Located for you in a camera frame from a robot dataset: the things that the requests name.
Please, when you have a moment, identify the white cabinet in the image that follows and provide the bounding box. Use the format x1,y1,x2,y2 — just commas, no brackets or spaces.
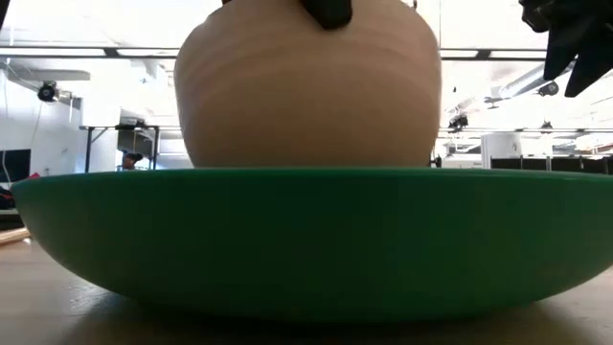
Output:
480,131,524,170

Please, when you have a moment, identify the black-legged table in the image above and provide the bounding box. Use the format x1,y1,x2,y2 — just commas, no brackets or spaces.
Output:
78,123,162,174

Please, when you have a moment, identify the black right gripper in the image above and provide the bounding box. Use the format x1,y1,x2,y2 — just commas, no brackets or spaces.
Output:
518,0,613,99

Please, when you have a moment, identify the orange plastic bowl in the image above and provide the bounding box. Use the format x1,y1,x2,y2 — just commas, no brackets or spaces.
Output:
172,0,443,170

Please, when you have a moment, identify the wooden plank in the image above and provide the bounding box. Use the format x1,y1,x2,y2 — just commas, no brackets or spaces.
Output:
0,226,32,247

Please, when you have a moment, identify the black ceiling-mounted camera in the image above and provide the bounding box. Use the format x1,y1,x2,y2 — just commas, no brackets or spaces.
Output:
36,80,59,104

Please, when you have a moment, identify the green plastic plate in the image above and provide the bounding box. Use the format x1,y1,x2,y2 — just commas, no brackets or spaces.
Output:
11,167,613,323

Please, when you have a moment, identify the black low partition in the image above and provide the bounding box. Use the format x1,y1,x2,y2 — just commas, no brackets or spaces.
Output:
489,155,613,175

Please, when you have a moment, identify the person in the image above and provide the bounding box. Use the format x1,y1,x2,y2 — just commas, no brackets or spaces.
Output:
120,151,145,172

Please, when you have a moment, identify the black monitor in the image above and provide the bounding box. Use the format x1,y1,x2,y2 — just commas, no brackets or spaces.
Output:
0,149,33,184

